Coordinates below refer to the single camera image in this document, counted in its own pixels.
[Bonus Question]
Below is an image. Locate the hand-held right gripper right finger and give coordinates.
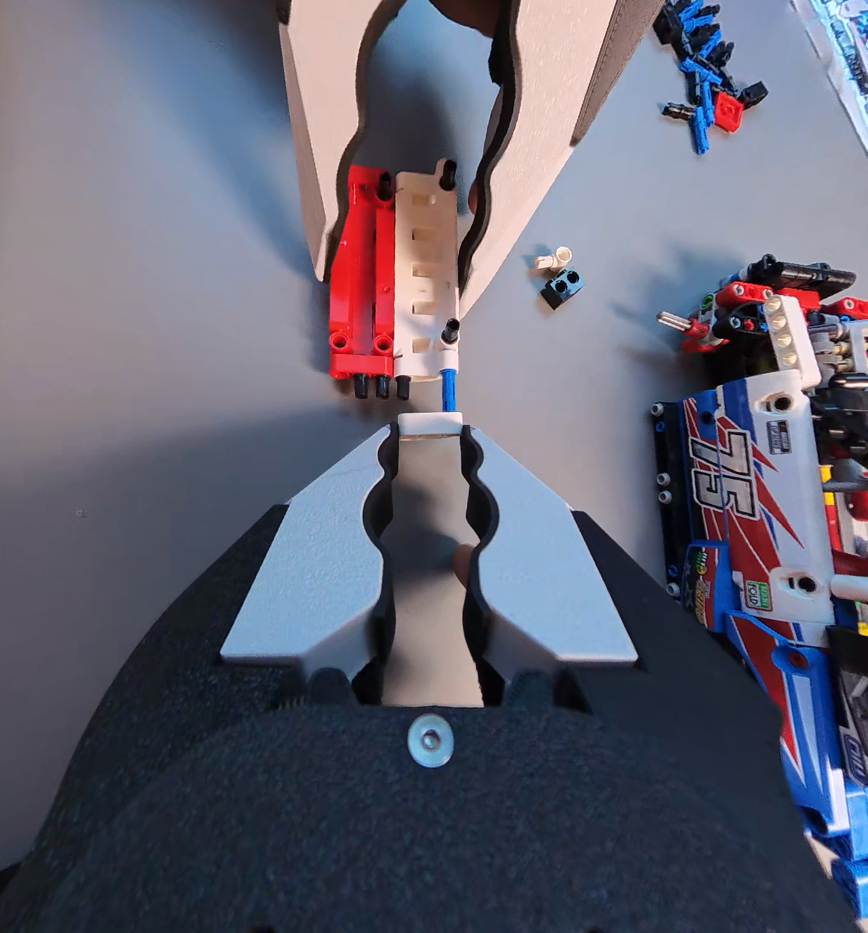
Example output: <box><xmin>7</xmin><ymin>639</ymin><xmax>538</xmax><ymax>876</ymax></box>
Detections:
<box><xmin>460</xmin><ymin>425</ymin><xmax>640</xmax><ymax>692</ymax></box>

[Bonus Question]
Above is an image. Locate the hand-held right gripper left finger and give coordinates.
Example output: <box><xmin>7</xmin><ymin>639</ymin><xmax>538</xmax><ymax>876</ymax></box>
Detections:
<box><xmin>219</xmin><ymin>423</ymin><xmax>400</xmax><ymax>690</ymax></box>

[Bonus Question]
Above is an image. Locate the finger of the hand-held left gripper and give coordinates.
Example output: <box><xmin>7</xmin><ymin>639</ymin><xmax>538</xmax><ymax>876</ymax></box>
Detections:
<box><xmin>457</xmin><ymin>0</ymin><xmax>666</xmax><ymax>317</ymax></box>
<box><xmin>279</xmin><ymin>0</ymin><xmax>407</xmax><ymax>285</ymax></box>

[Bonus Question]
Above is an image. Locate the white lego elbow block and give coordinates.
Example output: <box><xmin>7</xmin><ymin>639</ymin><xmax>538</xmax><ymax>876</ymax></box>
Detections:
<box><xmin>397</xmin><ymin>412</ymin><xmax>465</xmax><ymax>442</ymax></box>

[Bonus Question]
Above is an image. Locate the small black lego brick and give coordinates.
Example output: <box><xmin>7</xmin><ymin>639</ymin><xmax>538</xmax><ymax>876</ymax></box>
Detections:
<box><xmin>539</xmin><ymin>268</ymin><xmax>588</xmax><ymax>311</ymax></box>

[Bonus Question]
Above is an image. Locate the red and white lego panel assembly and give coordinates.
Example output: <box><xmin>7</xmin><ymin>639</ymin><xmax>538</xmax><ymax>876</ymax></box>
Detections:
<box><xmin>328</xmin><ymin>159</ymin><xmax>465</xmax><ymax>415</ymax></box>

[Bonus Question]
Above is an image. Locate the lego race car model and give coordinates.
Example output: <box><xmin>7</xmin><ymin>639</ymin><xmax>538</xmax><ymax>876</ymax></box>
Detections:
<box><xmin>652</xmin><ymin>254</ymin><xmax>868</xmax><ymax>919</ymax></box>

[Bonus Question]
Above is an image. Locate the pile of blue black pins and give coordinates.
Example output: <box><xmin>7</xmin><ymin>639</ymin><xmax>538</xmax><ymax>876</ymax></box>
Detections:
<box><xmin>652</xmin><ymin>0</ymin><xmax>770</xmax><ymax>156</ymax></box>

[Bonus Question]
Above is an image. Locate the shiny sticker sheet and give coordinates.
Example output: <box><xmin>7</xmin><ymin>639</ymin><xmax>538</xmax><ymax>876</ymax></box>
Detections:
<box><xmin>791</xmin><ymin>0</ymin><xmax>868</xmax><ymax>183</ymax></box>

